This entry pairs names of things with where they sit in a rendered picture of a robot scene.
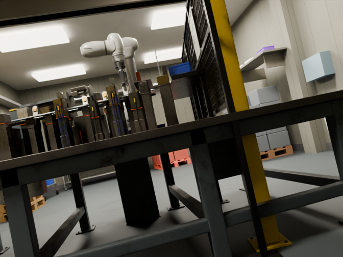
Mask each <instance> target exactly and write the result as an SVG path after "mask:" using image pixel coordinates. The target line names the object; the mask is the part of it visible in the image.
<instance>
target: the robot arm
mask: <svg viewBox="0 0 343 257"><path fill-rule="evenodd" d="M137 50H138V42H137V40H136V39H134V38H130V37H125V38H121V37H120V35H119V34H117V33H111V34H109V35H108V37H107V40H105V41H91V42H86V43H84V44H83V45H82V46H81V54H82V55H83V56H84V57H86V58H99V57H103V56H112V61H113V64H114V65H115V69H116V70H118V73H119V76H120V80H121V84H122V85H121V86H122V89H123V92H124V95H127V94H128V87H127V83H126V78H125V71H124V70H123V69H124V68H125V70H126V73H127V76H128V82H129V85H130V90H131V91H132V92H136V90H135V89H136V87H135V86H134V82H137V77H136V72H137V69H136V65H135V60H134V56H135V52H136V51H137ZM123 104H124V103H123ZM124 109H125V110H124V112H125V117H126V122H127V126H128V130H131V127H130V123H129V118H128V113H127V109H126V106H125V104H124Z"/></svg>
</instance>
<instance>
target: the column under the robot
mask: <svg viewBox="0 0 343 257"><path fill-rule="evenodd" d="M114 167H115V172H116V177H117V182H118V186H119V191H120V196H121V201H122V206H123V210H124V214H125V219H126V225H130V224H134V223H138V222H142V221H146V220H150V219H154V218H158V217H160V214H159V209H158V205H157V200H156V195H155V190H154V186H153V181H152V176H151V171H150V167H149V162H148V158H143V159H138V160H133V161H129V162H125V163H120V164H116V165H114Z"/></svg>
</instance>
